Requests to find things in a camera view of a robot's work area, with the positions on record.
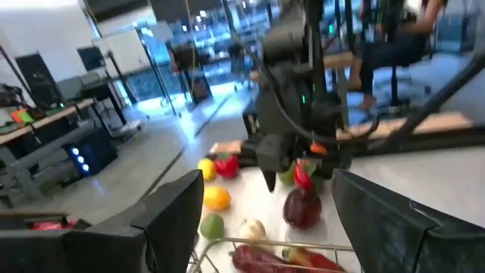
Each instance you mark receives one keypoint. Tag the large black monitor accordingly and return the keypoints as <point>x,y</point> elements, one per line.
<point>38,79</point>

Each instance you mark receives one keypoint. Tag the small black monitor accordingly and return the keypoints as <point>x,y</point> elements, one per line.
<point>90,57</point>

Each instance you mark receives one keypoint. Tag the white whiteboard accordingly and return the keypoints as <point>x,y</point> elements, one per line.
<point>121,53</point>

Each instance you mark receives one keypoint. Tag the orange-yellow lemon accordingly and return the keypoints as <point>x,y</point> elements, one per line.
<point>216,198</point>

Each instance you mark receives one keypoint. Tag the person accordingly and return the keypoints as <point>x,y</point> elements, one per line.
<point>390,53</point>

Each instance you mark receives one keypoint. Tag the red black power station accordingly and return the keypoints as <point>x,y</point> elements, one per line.
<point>49,226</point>

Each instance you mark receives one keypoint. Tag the red chili pepper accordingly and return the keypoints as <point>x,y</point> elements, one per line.
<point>303,178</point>

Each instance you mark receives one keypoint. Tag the orange carrot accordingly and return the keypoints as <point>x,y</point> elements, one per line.
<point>316,261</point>

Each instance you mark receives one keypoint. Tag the green lime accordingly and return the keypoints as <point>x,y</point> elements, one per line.
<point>286,177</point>
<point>212,226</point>

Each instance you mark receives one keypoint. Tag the orange and green blocks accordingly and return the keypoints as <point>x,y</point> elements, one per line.
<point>22,116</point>

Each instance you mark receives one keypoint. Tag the white garlic bulb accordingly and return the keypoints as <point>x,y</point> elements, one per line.
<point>253,229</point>

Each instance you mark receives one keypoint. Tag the yellow lemon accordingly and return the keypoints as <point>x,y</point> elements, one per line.
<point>207,168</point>

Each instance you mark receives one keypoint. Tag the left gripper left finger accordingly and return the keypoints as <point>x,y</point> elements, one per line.
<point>94,250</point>

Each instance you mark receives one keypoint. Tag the dark purple round produce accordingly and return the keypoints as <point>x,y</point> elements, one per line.
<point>302,209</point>

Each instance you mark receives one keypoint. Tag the red bell pepper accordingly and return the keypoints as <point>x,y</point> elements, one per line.
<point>226,167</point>

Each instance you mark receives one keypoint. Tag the wooden workbench grey legs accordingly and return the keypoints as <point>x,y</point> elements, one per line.
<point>45,121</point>

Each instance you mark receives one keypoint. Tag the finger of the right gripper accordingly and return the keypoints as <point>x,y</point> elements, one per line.
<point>319,184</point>
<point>270,180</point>

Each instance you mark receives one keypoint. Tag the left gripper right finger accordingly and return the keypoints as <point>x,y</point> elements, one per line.
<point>398,242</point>

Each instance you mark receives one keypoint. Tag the black computer blue lights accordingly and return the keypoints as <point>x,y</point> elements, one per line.
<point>98,151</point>

